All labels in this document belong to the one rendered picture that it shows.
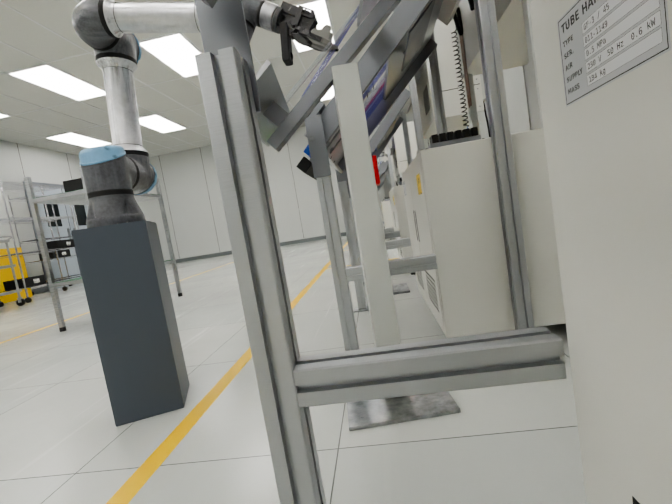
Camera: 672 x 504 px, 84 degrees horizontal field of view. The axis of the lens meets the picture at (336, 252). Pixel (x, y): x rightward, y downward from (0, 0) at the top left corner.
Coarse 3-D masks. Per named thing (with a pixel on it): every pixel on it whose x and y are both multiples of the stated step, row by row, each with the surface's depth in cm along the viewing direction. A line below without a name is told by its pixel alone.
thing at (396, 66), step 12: (432, 0) 108; (432, 12) 135; (420, 24) 113; (432, 24) 149; (408, 36) 111; (420, 36) 125; (396, 48) 124; (408, 48) 121; (420, 48) 161; (396, 60) 136; (408, 60) 135; (396, 72) 151; (384, 84) 152; (396, 84) 169; (384, 96) 166
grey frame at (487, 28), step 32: (480, 0) 97; (480, 32) 99; (512, 160) 100; (320, 192) 106; (512, 192) 101; (352, 224) 180; (512, 224) 102; (352, 256) 182; (512, 256) 103; (512, 288) 106; (352, 320) 109
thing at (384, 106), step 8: (432, 40) 166; (424, 48) 167; (432, 48) 167; (424, 56) 167; (416, 64) 168; (408, 72) 169; (416, 72) 169; (400, 80) 169; (408, 80) 169; (400, 88) 170; (392, 96) 171; (384, 104) 171; (392, 104) 171; (376, 112) 172; (384, 112) 172; (368, 120) 173; (376, 120) 172; (368, 128) 173; (344, 160) 176; (344, 168) 176
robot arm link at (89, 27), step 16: (96, 0) 100; (112, 0) 103; (80, 16) 102; (96, 16) 101; (112, 16) 101; (128, 16) 101; (144, 16) 101; (160, 16) 101; (176, 16) 102; (192, 16) 102; (80, 32) 105; (96, 32) 104; (112, 32) 104; (128, 32) 105; (144, 32) 105; (160, 32) 106; (176, 32) 106; (192, 32) 106
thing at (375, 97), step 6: (384, 78) 145; (378, 84) 145; (372, 90) 146; (378, 90) 150; (372, 96) 147; (378, 96) 158; (366, 102) 146; (372, 102) 155; (378, 102) 167; (366, 108) 153; (372, 108) 164; (366, 114) 161; (366, 120) 171
